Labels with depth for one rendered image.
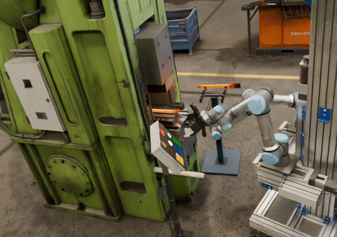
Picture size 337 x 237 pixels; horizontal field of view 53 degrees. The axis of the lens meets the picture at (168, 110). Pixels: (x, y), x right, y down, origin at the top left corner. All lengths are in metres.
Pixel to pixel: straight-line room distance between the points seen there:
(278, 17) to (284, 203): 3.71
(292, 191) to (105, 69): 1.63
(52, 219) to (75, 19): 2.21
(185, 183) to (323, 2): 2.03
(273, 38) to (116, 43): 4.27
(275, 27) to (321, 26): 4.04
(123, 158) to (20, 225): 1.47
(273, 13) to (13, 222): 4.88
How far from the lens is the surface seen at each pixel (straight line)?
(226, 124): 2.54
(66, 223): 3.81
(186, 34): 6.64
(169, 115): 3.02
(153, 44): 2.60
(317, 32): 2.26
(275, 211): 3.18
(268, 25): 6.26
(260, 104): 2.23
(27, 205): 4.24
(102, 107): 2.86
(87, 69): 2.73
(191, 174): 2.92
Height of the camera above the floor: 2.60
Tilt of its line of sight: 31 degrees down
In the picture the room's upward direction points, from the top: 11 degrees counter-clockwise
